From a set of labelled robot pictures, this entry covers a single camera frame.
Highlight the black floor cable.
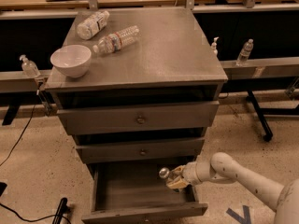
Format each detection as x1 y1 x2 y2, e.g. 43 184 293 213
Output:
0 103 73 224

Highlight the left hand sanitizer pump bottle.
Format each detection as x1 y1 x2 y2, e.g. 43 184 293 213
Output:
20 54 40 78

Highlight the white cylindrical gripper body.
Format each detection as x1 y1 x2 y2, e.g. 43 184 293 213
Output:
182 161 200 186

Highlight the black stand foot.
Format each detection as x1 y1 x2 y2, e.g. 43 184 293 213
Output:
52 197 71 224

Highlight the white ceramic bowl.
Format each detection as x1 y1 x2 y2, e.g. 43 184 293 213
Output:
50 45 92 77

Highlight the black table leg with caster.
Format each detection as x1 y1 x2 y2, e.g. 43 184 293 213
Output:
247 91 273 142

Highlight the clear water bottle red label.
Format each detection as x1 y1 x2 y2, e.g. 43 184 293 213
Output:
93 25 140 55

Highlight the grey middle drawer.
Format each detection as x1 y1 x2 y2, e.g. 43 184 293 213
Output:
76 137 205 164

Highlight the grey wooden drawer cabinet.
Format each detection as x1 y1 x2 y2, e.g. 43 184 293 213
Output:
44 7 229 224

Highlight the grey top drawer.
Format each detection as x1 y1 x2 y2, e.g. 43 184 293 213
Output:
58 101 219 135

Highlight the small white pump bottle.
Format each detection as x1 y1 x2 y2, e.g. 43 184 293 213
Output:
211 36 219 55

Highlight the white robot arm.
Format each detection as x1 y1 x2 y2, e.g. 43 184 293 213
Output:
159 152 299 224

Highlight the silver redbull can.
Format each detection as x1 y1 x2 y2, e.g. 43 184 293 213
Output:
159 167 174 180

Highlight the upright clear water bottle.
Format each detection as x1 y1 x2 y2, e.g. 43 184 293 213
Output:
236 39 253 66

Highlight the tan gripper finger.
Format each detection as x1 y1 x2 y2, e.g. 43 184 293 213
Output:
166 176 189 189
171 165 185 175

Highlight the clear bottle white label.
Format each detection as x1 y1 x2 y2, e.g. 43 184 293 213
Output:
77 11 109 40

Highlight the grey open bottom drawer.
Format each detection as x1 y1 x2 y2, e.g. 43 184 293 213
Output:
82 157 207 224

